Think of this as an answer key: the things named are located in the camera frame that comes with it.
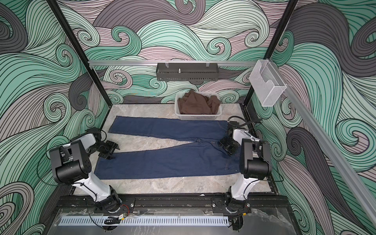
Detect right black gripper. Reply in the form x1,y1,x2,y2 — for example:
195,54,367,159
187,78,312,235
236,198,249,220
218,136,238,155

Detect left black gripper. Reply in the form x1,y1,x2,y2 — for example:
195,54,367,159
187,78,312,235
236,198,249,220
91,140,119,160

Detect blue denim trousers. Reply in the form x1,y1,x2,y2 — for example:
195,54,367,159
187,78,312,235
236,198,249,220
95,116,240,180

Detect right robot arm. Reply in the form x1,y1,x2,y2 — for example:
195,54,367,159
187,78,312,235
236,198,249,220
218,116,272,213

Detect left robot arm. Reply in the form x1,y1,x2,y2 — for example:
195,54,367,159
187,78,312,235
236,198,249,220
49,127,121,213

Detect brown trousers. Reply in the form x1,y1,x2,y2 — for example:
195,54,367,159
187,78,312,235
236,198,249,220
177,90,221,115

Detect white plastic laundry basket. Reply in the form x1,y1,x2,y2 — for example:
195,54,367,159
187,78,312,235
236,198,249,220
174,92,223,120

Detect black perforated metal tray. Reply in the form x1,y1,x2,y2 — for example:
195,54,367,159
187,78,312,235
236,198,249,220
156,62,219,81

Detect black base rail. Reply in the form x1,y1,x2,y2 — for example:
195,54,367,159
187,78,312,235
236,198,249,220
55,193,290,214

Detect clear plastic wall bin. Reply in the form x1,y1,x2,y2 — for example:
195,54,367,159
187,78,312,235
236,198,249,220
249,60,287,107

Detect white slotted cable duct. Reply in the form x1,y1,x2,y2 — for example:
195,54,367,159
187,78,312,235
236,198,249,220
57,215,230,226

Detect aluminium rail back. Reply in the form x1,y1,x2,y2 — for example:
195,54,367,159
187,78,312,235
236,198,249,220
88,60,257,67

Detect aluminium rail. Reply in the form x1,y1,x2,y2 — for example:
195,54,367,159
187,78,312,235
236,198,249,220
270,61,376,225
88,60,257,67

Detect aluminium rail right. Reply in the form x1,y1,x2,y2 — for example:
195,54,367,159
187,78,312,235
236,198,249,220
270,61,376,225

